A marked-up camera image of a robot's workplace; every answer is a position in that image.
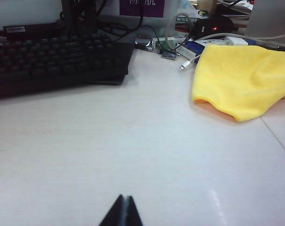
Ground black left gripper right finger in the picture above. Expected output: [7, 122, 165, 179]
[127, 195, 144, 226]

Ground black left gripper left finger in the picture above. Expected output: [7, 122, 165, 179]
[97, 194, 128, 226]

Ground yellow microfiber rag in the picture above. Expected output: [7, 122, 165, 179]
[191, 44, 285, 122]

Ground metal nail clipper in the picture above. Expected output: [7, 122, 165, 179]
[160, 52, 180, 61]

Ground black keyboard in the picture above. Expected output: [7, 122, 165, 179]
[0, 22, 136, 101]

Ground small silver gadget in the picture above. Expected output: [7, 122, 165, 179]
[135, 33, 155, 52]

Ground green and white small box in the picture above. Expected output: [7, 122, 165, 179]
[153, 36, 179, 50]

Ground blue and white carton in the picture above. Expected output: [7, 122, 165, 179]
[176, 39, 230, 59]

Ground black monitor with black stand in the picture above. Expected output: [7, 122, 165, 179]
[59, 0, 110, 38]

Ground white power adapter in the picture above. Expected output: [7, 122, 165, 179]
[224, 36, 249, 47]

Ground green printed carton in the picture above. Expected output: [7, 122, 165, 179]
[176, 15, 199, 24]

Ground purple name sign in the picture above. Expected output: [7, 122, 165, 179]
[119, 0, 164, 18]

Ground white papers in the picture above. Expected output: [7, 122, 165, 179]
[175, 0, 198, 17]

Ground purple labelled socket box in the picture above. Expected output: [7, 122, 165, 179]
[0, 0, 178, 31]

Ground gray desk partition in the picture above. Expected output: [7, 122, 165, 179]
[247, 0, 285, 40]

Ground white lightning cable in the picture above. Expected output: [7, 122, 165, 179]
[179, 53, 203, 71]

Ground beige looped cable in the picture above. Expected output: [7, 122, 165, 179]
[165, 13, 195, 51]

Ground black monitor cable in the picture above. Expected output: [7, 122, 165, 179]
[97, 15, 162, 48]

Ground beige monitor cable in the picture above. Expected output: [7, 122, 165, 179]
[198, 32, 285, 42]

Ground wooden frame box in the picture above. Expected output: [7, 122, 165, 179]
[197, 0, 218, 12]

